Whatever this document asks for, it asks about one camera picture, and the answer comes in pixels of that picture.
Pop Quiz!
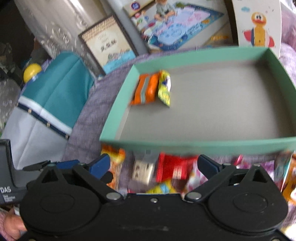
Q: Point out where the yellow wafer snack packet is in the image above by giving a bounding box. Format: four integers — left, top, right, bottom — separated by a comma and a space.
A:
146, 180, 177, 194

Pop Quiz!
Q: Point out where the orange grey snack packet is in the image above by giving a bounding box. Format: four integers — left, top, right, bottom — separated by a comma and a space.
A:
130, 72, 159, 105

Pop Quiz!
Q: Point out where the yellow green snack packet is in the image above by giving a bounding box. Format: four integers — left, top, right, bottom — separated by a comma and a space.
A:
158, 70, 171, 107

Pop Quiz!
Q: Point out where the person's left hand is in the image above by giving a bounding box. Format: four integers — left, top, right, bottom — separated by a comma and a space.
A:
1, 210, 27, 240

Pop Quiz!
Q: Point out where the orange chips snack packet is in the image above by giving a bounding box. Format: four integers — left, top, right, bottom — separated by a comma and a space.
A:
101, 144, 125, 190

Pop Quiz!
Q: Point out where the red square snack packet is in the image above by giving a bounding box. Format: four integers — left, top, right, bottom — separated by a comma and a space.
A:
156, 153, 199, 183

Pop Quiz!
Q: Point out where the clear white nougat packet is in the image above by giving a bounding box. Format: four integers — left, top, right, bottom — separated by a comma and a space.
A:
132, 150, 159, 185

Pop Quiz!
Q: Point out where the blue white snack packet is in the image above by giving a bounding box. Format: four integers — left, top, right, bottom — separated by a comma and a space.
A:
274, 151, 293, 192

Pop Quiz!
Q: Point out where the mint green cardboard tray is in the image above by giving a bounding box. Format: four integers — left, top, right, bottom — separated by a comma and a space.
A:
99, 46, 296, 156

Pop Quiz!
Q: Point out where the teal white fabric bag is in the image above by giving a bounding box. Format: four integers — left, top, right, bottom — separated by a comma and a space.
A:
1, 52, 94, 170

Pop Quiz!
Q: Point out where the yellow plastic ball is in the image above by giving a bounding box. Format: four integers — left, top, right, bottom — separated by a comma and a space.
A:
23, 63, 42, 83

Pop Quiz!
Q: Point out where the brown framed pastry box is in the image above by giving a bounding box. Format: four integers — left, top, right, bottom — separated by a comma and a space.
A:
79, 14, 138, 75

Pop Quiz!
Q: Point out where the white duck toy box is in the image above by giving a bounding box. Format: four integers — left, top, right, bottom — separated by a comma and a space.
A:
232, 0, 282, 57

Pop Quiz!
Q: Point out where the kids drawing mat box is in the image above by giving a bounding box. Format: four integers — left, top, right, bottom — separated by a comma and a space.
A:
123, 1, 233, 52

